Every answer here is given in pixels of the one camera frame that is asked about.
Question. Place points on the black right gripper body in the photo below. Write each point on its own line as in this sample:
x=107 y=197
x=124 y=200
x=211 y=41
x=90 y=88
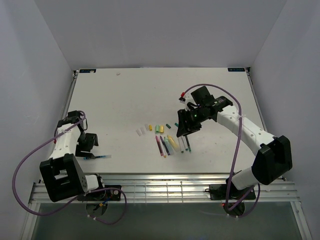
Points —
x=195 y=117

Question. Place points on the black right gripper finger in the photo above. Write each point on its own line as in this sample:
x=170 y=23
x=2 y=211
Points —
x=183 y=125
x=182 y=131

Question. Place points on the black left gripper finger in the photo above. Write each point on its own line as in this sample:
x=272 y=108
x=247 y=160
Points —
x=91 y=140
x=85 y=155

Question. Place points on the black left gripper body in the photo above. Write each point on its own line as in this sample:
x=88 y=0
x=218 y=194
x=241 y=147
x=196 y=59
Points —
x=82 y=138

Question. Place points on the yellow highlighter pen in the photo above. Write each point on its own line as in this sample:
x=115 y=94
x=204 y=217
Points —
x=173 y=143

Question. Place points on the green capped white marker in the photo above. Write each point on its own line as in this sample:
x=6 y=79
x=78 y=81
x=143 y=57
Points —
x=184 y=144

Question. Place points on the teal gel pen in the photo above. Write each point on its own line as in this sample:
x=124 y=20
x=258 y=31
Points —
x=188 y=144

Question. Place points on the yellow highlighter cap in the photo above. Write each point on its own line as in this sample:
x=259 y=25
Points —
x=161 y=129

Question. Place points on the dark purple pen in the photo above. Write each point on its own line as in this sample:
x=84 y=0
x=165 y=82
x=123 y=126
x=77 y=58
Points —
x=164 y=145

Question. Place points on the blue gel pen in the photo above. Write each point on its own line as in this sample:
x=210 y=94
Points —
x=109 y=156

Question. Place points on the mint green highlighter cap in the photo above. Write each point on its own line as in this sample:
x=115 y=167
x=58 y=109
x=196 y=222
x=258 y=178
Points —
x=157 y=129

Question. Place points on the red gel pen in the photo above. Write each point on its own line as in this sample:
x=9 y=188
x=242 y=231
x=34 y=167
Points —
x=159 y=145

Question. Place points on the yellow capped white marker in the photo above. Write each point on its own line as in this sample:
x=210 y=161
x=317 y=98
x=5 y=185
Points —
x=164 y=153

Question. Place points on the clear teal pen cap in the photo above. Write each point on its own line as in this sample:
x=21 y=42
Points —
x=138 y=131

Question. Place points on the clear red pen cap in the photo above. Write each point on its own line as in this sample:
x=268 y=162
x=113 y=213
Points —
x=143 y=130

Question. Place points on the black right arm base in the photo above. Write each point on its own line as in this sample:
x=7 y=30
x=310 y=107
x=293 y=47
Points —
x=219 y=192

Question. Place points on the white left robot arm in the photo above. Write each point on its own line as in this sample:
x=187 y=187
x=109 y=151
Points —
x=61 y=173

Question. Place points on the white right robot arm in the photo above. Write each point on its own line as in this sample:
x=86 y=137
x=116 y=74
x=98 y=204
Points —
x=273 y=155

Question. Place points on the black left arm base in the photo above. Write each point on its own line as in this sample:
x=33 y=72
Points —
x=112 y=194

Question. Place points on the blue corner label right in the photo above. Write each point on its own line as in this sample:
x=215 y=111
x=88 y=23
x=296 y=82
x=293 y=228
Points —
x=236 y=69

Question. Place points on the blue corner label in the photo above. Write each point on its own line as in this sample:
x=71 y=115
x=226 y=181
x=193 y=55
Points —
x=87 y=71
x=236 y=69

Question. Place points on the blue corner label left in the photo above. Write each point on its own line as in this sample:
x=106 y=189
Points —
x=87 y=71

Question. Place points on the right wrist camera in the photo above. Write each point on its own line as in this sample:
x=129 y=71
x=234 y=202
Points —
x=185 y=98

